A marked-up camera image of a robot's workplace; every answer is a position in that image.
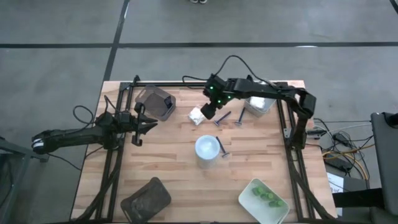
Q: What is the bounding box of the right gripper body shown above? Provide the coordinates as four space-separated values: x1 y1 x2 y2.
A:
203 73 234 108

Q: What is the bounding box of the white wipes canister yellow label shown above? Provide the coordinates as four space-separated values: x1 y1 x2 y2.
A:
194 134 221 170

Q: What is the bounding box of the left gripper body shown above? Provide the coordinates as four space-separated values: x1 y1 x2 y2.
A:
116 102 147 147

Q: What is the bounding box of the grey translucent plastic bin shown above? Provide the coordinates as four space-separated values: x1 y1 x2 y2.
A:
134 84 177 122
120 176 172 224

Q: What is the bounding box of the white paper sheet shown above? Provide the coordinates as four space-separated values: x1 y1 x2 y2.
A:
326 172 345 194

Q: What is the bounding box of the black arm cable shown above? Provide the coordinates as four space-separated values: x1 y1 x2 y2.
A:
182 55 277 91
73 95 125 125

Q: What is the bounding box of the black power adapter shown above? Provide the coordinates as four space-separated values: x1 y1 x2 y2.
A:
325 154 352 172

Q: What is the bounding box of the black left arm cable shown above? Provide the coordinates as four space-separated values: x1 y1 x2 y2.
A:
73 95 125 125

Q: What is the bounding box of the black metal table frame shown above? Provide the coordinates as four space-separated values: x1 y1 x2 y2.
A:
72 74 338 224

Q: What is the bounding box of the blue disposable razor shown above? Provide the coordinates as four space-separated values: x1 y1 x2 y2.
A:
234 106 246 127
216 136 231 158
213 110 233 127

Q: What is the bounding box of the dark metal stand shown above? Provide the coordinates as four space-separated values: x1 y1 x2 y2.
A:
0 136 50 224

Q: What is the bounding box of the yellow floor cable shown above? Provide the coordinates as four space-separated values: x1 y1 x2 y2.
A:
322 142 374 181

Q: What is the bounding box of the white plastic bin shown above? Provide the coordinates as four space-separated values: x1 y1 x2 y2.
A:
244 81 277 118
238 177 290 224

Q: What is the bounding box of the clear bag of cotton pads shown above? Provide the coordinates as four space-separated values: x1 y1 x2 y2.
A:
187 106 206 126

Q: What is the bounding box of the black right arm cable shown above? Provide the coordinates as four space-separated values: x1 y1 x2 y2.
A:
182 55 277 91

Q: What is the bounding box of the grey cabinet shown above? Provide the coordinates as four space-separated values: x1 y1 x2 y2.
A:
370 111 398 224

